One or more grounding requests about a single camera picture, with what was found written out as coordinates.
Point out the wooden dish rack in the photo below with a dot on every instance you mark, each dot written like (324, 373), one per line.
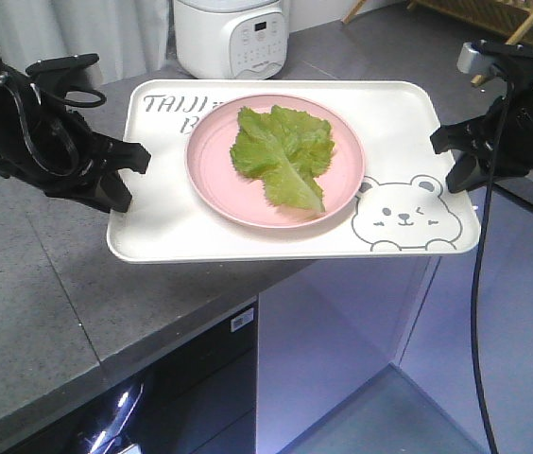
(510, 20)

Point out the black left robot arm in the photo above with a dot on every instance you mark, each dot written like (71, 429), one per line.
(46, 143)

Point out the white soy milk blender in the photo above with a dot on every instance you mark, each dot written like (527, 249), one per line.
(231, 39)

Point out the white side cabinet panel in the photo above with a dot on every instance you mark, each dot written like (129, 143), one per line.
(437, 356)

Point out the pink round plate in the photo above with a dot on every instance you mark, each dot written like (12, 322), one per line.
(210, 169)

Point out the green lettuce leaf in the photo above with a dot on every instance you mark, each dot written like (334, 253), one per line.
(287, 150)

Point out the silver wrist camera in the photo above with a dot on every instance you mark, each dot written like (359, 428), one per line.
(81, 70)
(478, 57)

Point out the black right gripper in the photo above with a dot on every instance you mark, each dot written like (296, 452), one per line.
(499, 142)

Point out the cream bear serving tray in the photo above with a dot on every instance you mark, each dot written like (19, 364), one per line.
(402, 205)

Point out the white pleated curtain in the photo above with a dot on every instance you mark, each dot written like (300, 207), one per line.
(130, 37)

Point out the grey cabinet door panel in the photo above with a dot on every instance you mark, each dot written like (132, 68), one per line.
(324, 331)

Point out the black disinfection cabinet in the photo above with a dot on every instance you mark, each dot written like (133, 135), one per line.
(199, 398)

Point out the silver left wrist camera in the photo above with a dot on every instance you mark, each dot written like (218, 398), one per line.
(81, 70)

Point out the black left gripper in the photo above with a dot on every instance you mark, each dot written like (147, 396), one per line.
(48, 144)

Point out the white QR code sticker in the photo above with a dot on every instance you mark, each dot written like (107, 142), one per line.
(242, 319)

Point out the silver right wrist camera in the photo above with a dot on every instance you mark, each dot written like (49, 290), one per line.
(478, 57)

